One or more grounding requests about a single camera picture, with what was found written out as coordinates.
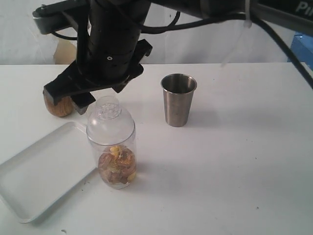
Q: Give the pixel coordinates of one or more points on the stainless steel cup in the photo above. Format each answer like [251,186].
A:
[178,90]

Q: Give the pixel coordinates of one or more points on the gold foil coin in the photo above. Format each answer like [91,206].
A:
[117,166]

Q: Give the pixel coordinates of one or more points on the brown wooden cup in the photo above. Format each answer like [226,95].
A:
[62,109]

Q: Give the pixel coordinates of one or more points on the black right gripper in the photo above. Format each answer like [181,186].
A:
[109,49]

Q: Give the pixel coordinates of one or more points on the clear plastic shaker body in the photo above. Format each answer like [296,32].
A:
[97,149]

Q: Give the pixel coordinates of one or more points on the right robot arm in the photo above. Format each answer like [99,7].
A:
[292,14]

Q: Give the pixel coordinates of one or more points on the white rectangular tray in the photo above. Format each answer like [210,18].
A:
[33,180]

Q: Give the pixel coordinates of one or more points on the white zip tie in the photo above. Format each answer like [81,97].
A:
[237,49]

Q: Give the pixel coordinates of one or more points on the clear plastic shaker lid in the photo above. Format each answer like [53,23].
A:
[109,123]

